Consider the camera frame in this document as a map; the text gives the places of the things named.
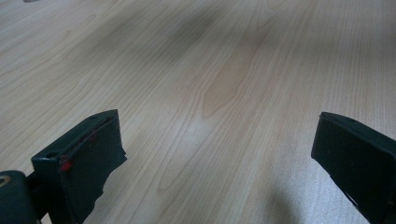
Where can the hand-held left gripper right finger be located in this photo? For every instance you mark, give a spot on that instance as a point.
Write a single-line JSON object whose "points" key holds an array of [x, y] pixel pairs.
{"points": [[358, 165]]}

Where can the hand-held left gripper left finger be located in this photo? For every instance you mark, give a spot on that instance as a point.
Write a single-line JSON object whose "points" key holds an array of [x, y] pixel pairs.
{"points": [[84, 161]]}

